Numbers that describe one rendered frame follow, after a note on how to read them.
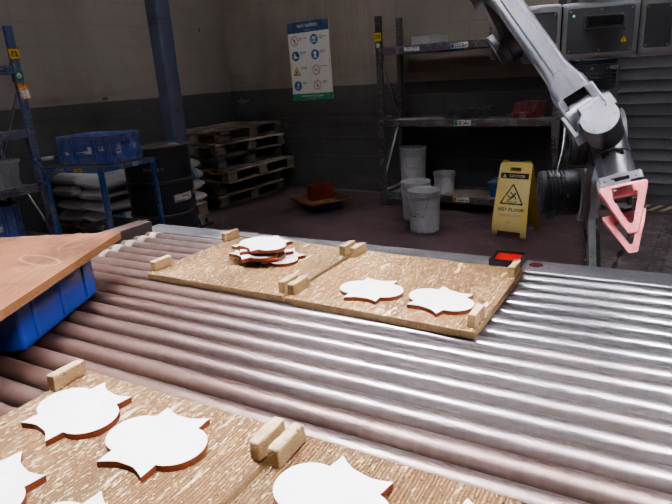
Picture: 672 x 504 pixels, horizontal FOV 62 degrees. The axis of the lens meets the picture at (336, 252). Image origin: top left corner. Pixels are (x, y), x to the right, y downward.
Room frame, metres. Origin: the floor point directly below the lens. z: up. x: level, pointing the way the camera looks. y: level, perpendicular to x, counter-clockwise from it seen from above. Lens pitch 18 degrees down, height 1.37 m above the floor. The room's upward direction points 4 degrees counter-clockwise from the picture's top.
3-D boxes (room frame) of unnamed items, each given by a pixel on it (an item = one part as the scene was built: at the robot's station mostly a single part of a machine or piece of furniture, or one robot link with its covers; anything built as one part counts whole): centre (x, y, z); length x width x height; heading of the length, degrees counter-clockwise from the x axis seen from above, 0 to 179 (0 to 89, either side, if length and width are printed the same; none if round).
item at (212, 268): (1.36, 0.21, 0.93); 0.41 x 0.35 x 0.02; 59
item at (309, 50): (7.06, 0.17, 1.55); 0.61 x 0.02 x 0.91; 56
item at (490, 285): (1.13, -0.15, 0.93); 0.41 x 0.35 x 0.02; 58
